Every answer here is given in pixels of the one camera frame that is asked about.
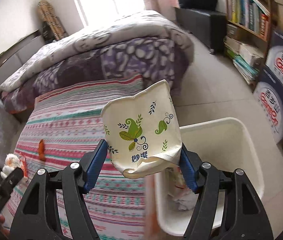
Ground grey padded headboard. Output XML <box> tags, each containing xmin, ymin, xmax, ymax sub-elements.
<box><xmin>0</xmin><ymin>30</ymin><xmax>45</xmax><ymax>93</ymax></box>

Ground plaid coat on rack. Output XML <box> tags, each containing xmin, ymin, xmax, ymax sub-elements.
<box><xmin>37</xmin><ymin>0</ymin><xmax>68</xmax><ymax>44</ymax></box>

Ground wooden bookshelf with books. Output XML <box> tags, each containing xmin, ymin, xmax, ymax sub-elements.
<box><xmin>226</xmin><ymin>0</ymin><xmax>272</xmax><ymax>42</ymax></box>

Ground lower Ganten water box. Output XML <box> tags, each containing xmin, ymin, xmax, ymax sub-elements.
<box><xmin>253</xmin><ymin>67</ymin><xmax>283</xmax><ymax>144</ymax></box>

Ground white tissue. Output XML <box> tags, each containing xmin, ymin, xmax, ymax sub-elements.
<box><xmin>0</xmin><ymin>153</ymin><xmax>22</xmax><ymax>179</ymax></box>

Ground white plastic trash bin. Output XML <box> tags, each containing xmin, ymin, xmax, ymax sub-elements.
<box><xmin>153</xmin><ymin>116</ymin><xmax>265</xmax><ymax>237</ymax></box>

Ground stack of books on floor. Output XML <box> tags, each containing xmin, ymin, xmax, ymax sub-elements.
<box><xmin>224</xmin><ymin>36</ymin><xmax>264</xmax><ymax>86</ymax></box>

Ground patterned striped tablecloth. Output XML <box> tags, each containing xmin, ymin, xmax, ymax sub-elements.
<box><xmin>14</xmin><ymin>74</ymin><xmax>145</xmax><ymax>239</ymax></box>

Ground red white snack wrapper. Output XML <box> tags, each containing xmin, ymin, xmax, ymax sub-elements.
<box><xmin>19</xmin><ymin>155</ymin><xmax>28</xmax><ymax>179</ymax></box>

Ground white cartoon print duvet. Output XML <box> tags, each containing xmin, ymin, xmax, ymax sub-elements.
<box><xmin>0</xmin><ymin>10</ymin><xmax>194</xmax><ymax>92</ymax></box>

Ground black storage bench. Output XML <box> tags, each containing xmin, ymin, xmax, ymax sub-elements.
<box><xmin>175</xmin><ymin>8</ymin><xmax>227</xmax><ymax>54</ymax></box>

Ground crushed paper cup green leaves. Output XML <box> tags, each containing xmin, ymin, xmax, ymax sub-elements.
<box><xmin>101</xmin><ymin>80</ymin><xmax>182</xmax><ymax>179</ymax></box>

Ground orange peel piece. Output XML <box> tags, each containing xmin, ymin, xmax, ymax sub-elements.
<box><xmin>38</xmin><ymin>139</ymin><xmax>46</xmax><ymax>161</ymax></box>

